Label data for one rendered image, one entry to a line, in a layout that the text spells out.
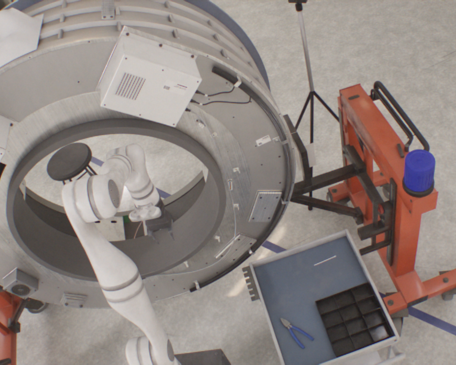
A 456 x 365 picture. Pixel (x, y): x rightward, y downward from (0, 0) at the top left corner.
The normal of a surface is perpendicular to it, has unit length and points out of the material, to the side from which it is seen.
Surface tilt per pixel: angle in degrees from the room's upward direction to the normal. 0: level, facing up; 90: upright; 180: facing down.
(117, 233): 27
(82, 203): 52
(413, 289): 0
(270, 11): 0
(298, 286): 0
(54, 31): 61
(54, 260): 67
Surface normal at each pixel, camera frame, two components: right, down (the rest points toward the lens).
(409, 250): 0.23, 0.68
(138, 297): 0.77, 0.11
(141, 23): 0.33, 0.23
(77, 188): -0.19, -0.52
